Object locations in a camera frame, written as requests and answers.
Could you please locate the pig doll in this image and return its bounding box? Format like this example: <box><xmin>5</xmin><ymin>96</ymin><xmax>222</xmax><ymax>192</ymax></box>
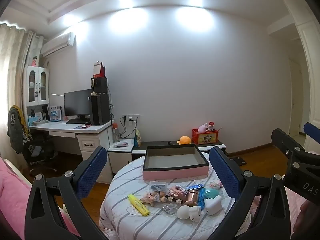
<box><xmin>140</xmin><ymin>191</ymin><xmax>170</xmax><ymax>207</ymax></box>

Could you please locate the blue and white box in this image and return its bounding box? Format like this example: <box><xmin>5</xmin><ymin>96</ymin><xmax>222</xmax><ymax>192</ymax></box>
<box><xmin>49</xmin><ymin>105</ymin><xmax>62</xmax><ymax>122</ymax></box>

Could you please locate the white bedside cabinet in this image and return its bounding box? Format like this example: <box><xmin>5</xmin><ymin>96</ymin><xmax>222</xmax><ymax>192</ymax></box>
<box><xmin>107</xmin><ymin>138</ymin><xmax>135</xmax><ymax>174</ymax></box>

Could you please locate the black floor scale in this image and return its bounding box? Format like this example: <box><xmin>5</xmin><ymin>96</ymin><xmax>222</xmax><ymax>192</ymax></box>
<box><xmin>229</xmin><ymin>156</ymin><xmax>247</xmax><ymax>167</ymax></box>

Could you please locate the red and white box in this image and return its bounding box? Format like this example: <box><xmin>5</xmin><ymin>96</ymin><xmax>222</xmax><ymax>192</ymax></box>
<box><xmin>93</xmin><ymin>60</ymin><xmax>106</xmax><ymax>78</ymax></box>

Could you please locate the white winged toy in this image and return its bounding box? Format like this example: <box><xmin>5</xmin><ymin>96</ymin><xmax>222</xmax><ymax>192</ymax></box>
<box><xmin>204</xmin><ymin>195</ymin><xmax>223</xmax><ymax>215</ymax></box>

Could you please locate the pink storage box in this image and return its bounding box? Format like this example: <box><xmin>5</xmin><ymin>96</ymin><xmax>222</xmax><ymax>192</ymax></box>
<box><xmin>142</xmin><ymin>144</ymin><xmax>209</xmax><ymax>180</ymax></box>

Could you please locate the black speaker box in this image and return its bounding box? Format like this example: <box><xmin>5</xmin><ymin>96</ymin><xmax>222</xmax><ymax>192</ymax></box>
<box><xmin>91</xmin><ymin>77</ymin><xmax>108</xmax><ymax>95</ymax></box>

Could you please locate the person's right hand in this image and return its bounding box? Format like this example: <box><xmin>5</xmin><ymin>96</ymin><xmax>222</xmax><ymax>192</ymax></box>
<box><xmin>292</xmin><ymin>201</ymin><xmax>320</xmax><ymax>240</ymax></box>

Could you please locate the black computer monitor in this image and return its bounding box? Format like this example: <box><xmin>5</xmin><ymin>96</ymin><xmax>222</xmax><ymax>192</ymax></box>
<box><xmin>64</xmin><ymin>89</ymin><xmax>93</xmax><ymax>123</ymax></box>

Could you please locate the yellow highlighter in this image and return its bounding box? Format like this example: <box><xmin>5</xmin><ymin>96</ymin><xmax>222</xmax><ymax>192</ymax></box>
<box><xmin>128</xmin><ymin>194</ymin><xmax>150</xmax><ymax>217</ymax></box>

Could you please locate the white wall socket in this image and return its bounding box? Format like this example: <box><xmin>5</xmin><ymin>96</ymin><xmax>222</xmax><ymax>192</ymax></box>
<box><xmin>122</xmin><ymin>114</ymin><xmax>141</xmax><ymax>123</ymax></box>

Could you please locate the pink blanket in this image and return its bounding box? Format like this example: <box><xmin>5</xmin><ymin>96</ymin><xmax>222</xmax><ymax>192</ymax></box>
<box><xmin>0</xmin><ymin>156</ymin><xmax>80</xmax><ymax>240</ymax></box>

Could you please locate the white round bear figure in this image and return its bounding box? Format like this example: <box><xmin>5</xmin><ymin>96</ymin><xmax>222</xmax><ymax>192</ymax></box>
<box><xmin>177</xmin><ymin>204</ymin><xmax>202</xmax><ymax>222</ymax></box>

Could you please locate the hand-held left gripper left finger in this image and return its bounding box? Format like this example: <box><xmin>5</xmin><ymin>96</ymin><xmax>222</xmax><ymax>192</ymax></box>
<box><xmin>24</xmin><ymin>146</ymin><xmax>108</xmax><ymax>240</ymax></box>

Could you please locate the pink toy block set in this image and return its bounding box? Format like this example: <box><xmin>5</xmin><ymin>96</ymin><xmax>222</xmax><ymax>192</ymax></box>
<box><xmin>168</xmin><ymin>185</ymin><xmax>187</xmax><ymax>198</ymax></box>

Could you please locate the black office chair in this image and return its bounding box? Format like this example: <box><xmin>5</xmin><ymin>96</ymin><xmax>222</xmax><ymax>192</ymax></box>
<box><xmin>22</xmin><ymin>132</ymin><xmax>59</xmax><ymax>173</ymax></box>

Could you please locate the white glass-door cabinet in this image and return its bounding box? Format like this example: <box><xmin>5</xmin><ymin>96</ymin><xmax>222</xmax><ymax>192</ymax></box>
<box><xmin>23</xmin><ymin>66</ymin><xmax>50</xmax><ymax>107</ymax></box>

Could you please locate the red crate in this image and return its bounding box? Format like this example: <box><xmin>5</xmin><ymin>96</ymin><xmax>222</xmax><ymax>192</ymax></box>
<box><xmin>192</xmin><ymin>127</ymin><xmax>219</xmax><ymax>145</ymax></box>

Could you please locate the striped white table cloth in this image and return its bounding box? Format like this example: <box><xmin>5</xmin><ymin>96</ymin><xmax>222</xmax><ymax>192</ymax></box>
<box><xmin>99</xmin><ymin>151</ymin><xmax>260</xmax><ymax>240</ymax></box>

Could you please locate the orange-capped water bottle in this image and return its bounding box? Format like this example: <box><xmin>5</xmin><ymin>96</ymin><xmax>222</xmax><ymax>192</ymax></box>
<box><xmin>112</xmin><ymin>122</ymin><xmax>121</xmax><ymax>142</ymax></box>

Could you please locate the copper cylinder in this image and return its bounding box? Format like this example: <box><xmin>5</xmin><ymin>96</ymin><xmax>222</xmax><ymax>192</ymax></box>
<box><xmin>184</xmin><ymin>189</ymin><xmax>200</xmax><ymax>207</ymax></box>

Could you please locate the white air conditioner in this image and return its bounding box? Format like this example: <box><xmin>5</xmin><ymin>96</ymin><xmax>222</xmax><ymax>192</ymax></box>
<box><xmin>40</xmin><ymin>32</ymin><xmax>76</xmax><ymax>57</ymax></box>

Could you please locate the cream curtain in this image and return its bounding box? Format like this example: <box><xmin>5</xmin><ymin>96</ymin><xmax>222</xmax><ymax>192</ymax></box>
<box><xmin>0</xmin><ymin>21</ymin><xmax>42</xmax><ymax>160</ymax></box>

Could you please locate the black power cable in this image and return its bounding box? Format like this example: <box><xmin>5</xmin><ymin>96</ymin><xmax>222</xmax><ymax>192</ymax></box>
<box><xmin>119</xmin><ymin>116</ymin><xmax>128</xmax><ymax>139</ymax></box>

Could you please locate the teal round case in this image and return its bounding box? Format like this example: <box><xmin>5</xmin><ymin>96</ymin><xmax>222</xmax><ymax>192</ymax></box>
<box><xmin>204</xmin><ymin>188</ymin><xmax>220</xmax><ymax>200</ymax></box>

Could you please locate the small clear plastic box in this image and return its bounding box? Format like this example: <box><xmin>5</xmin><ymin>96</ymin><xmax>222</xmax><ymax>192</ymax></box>
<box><xmin>162</xmin><ymin>203</ymin><xmax>178</xmax><ymax>215</ymax></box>

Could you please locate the black and yellow jacket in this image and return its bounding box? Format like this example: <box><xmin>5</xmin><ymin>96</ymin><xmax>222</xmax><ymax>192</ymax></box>
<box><xmin>7</xmin><ymin>105</ymin><xmax>33</xmax><ymax>155</ymax></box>

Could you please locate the white bed frame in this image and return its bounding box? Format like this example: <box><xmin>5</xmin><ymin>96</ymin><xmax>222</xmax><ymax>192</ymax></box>
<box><xmin>0</xmin><ymin>156</ymin><xmax>33</xmax><ymax>188</ymax></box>

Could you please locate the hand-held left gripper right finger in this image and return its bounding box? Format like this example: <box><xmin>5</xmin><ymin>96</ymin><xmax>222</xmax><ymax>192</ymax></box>
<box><xmin>209</xmin><ymin>146</ymin><xmax>292</xmax><ymax>240</ymax></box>

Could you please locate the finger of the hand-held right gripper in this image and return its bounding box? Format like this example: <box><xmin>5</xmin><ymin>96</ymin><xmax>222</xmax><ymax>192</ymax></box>
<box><xmin>304</xmin><ymin>122</ymin><xmax>320</xmax><ymax>137</ymax></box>
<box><xmin>271</xmin><ymin>129</ymin><xmax>305</xmax><ymax>159</ymax></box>

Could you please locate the black computer tower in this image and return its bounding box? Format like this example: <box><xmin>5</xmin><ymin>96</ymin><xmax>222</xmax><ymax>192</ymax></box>
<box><xmin>90</xmin><ymin>94</ymin><xmax>111</xmax><ymax>126</ymax></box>

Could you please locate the white desk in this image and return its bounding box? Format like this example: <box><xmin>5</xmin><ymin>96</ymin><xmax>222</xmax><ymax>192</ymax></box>
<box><xmin>29</xmin><ymin>120</ymin><xmax>115</xmax><ymax>183</ymax></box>

